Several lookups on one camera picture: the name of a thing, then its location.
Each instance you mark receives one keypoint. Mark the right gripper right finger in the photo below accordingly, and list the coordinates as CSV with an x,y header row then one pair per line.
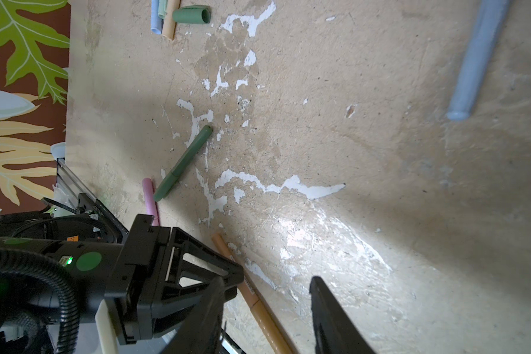
x,y
333,330

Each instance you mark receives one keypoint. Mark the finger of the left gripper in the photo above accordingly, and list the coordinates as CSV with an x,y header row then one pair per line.
x,y
186,270

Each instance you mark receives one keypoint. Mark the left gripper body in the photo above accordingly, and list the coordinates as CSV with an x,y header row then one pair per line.
x,y
135,293

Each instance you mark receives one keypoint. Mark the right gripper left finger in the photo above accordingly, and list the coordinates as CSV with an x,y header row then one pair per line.
x,y
201,331

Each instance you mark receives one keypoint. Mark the beige pen cap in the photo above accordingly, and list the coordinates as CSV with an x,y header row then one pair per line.
x,y
169,25

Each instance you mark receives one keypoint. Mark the blue pen cap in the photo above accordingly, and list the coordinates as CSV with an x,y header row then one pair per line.
x,y
155,20

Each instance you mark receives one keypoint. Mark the dark green pen cap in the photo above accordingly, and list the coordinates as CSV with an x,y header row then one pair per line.
x,y
195,14

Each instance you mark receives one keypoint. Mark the light green pen cap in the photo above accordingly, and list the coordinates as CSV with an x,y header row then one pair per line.
x,y
162,8

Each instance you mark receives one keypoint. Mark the blue pen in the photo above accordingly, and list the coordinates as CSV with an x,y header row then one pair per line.
x,y
489,22

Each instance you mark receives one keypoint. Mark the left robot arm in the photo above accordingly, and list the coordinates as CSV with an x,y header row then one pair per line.
x,y
49,288

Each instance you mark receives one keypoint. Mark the brown pen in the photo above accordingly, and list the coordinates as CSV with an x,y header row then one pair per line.
x,y
272,329

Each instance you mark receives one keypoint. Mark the pink pen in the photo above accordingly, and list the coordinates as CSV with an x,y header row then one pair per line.
x,y
150,204

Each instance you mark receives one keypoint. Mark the dark green pen near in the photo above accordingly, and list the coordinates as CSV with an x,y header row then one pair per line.
x,y
186,158

